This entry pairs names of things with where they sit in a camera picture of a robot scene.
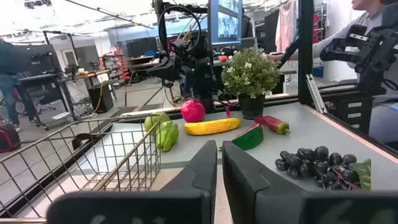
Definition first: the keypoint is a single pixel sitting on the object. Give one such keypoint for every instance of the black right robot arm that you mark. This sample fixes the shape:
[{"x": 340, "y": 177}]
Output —
[{"x": 202, "y": 71}]

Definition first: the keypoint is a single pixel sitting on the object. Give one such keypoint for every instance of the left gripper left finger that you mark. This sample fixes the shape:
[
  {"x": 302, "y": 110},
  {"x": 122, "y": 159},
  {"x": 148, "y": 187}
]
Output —
[{"x": 155, "y": 208}]

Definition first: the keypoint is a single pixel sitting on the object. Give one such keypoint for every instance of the pink hanging cloth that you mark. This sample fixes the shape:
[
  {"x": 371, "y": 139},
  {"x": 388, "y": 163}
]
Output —
[{"x": 284, "y": 28}]

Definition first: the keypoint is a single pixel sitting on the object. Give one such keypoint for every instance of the black floor box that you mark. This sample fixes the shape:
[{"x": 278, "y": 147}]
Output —
[{"x": 100, "y": 99}]

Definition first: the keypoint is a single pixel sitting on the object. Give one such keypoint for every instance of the black toy grape bunch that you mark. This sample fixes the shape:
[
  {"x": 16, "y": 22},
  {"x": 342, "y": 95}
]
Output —
[{"x": 320, "y": 154}]

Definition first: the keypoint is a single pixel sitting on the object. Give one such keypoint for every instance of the red black bag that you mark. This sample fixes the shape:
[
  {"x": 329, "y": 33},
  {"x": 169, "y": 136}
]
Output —
[{"x": 9, "y": 140}]

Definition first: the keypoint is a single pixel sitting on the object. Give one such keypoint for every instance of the aluminium frame strut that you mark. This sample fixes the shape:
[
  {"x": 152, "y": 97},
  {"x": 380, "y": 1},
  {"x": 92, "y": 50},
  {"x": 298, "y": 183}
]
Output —
[{"x": 315, "y": 93}]

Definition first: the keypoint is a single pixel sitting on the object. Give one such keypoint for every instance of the black frame post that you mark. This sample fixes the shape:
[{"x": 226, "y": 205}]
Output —
[{"x": 306, "y": 46}]

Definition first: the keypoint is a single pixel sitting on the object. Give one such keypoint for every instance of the person in dark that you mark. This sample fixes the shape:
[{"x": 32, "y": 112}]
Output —
[{"x": 7, "y": 62}]

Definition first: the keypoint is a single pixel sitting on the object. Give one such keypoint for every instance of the green toy apple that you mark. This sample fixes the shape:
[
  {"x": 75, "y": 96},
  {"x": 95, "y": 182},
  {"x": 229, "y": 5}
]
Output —
[{"x": 152, "y": 121}]

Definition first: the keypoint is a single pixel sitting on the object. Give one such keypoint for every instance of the person in grey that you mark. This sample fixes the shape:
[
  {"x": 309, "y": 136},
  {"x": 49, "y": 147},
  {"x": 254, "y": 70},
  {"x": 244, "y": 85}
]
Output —
[{"x": 370, "y": 20}]

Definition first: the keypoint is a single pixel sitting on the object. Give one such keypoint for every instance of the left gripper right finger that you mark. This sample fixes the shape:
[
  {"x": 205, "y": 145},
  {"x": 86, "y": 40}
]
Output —
[{"x": 280, "y": 205}]

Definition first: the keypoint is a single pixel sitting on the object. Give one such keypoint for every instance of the black drawer unit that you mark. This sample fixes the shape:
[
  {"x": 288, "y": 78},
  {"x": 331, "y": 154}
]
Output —
[{"x": 348, "y": 112}]

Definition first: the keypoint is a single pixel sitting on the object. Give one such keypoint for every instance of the computer monitor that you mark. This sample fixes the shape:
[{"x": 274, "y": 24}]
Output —
[{"x": 225, "y": 25}]

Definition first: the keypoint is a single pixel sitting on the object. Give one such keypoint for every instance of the green toy lettuce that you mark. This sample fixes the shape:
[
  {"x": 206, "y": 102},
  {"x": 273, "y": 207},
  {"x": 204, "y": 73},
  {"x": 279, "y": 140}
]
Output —
[{"x": 168, "y": 135}]

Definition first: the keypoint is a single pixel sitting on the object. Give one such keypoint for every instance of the pink red round toy fruit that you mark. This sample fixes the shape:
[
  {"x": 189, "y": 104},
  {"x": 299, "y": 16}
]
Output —
[{"x": 192, "y": 111}]

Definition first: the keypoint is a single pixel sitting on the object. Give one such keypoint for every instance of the black table edge clamp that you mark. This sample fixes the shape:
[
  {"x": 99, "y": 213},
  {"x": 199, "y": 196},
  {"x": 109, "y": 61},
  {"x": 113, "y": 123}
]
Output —
[{"x": 79, "y": 141}]

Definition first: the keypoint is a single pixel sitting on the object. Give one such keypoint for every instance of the black background workstation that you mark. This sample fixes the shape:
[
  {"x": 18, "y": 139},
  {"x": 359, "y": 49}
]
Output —
[{"x": 37, "y": 62}]

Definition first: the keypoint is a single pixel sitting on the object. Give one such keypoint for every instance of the artificial potted plant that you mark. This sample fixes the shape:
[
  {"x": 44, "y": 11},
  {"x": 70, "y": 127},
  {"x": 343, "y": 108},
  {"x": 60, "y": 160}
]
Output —
[{"x": 248, "y": 74}]

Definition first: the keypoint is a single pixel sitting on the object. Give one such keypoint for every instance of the red emergency stop button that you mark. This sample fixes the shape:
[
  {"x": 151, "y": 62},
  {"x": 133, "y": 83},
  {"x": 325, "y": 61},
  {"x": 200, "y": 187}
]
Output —
[{"x": 223, "y": 58}]

